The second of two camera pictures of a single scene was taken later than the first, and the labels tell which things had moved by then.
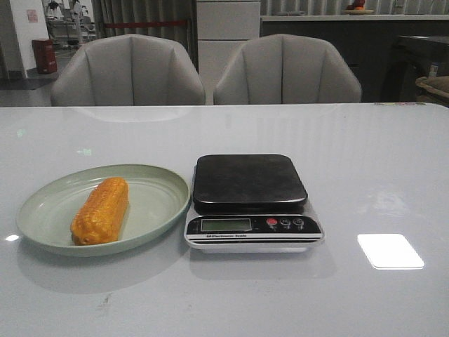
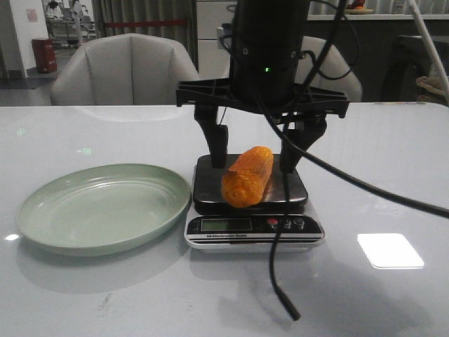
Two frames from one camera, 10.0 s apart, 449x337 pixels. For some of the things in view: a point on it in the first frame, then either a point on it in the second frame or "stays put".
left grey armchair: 128,70 stays put
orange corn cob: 99,216 → 243,184
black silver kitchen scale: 250,203 stays put
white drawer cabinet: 222,26 stays put
